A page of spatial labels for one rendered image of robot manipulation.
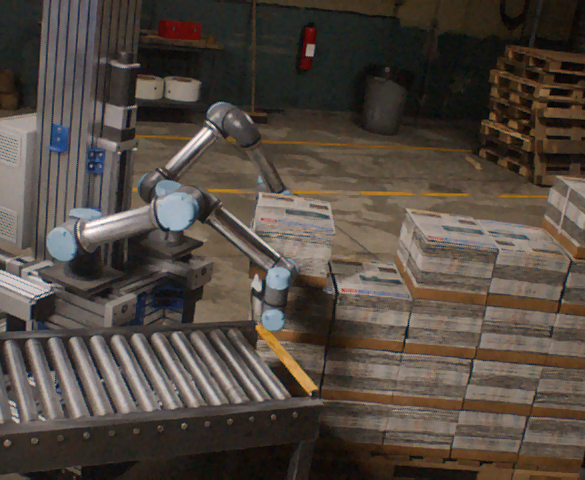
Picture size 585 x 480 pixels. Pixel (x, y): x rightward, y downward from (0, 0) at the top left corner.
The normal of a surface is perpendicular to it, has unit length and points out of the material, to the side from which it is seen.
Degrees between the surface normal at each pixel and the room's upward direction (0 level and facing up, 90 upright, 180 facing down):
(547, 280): 90
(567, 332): 90
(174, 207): 87
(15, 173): 90
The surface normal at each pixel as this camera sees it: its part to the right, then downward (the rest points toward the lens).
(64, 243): -0.32, 0.33
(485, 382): 0.07, 0.33
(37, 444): 0.40, 0.36
